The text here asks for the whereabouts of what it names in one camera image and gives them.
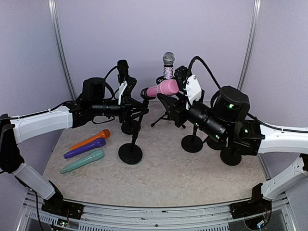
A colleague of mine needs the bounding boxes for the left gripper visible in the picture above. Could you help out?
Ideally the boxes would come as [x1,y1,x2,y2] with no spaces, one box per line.
[91,96,147,122]

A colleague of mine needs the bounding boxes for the pink toy microphone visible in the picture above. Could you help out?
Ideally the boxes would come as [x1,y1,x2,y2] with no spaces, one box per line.
[141,79,179,99]

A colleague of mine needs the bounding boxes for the orange toy microphone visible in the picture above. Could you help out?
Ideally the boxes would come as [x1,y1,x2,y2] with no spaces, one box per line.
[70,129,111,151]

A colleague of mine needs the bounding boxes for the purple toy microphone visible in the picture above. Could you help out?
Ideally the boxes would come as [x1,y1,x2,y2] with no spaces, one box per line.
[64,138,106,159]

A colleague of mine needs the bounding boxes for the mint green toy microphone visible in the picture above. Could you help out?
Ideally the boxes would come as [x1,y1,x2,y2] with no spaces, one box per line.
[60,150,104,174]

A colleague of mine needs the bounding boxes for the short black microphone stand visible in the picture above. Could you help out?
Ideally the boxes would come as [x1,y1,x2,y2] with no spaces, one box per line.
[206,139,227,151]

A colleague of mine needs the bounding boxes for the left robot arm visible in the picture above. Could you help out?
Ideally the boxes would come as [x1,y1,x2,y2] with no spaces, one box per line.
[0,64,149,216]

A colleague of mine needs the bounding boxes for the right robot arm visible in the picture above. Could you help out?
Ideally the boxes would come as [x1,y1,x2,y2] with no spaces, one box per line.
[155,66,308,219]

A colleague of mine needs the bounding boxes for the black tripod microphone stand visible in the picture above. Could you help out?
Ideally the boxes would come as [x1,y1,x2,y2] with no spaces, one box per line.
[151,77,179,127]

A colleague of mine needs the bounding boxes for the silver glitter microphone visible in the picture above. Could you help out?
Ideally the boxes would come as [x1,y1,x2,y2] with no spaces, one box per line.
[162,51,175,79]

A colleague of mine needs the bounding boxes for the black wireless microphone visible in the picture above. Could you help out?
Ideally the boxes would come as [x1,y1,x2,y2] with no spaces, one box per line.
[117,60,130,85]

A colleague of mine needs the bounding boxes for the right aluminium frame post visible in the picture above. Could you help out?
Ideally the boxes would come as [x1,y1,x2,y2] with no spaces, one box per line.
[237,0,262,91]

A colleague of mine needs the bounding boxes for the aluminium frame post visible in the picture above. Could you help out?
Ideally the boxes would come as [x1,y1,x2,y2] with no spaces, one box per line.
[237,0,262,91]
[48,0,77,100]

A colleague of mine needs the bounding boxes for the left aluminium frame post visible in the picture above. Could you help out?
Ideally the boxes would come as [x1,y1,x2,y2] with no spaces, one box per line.
[48,0,77,100]

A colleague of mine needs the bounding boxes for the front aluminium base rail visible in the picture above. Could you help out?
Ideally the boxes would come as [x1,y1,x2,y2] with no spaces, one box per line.
[16,191,298,231]

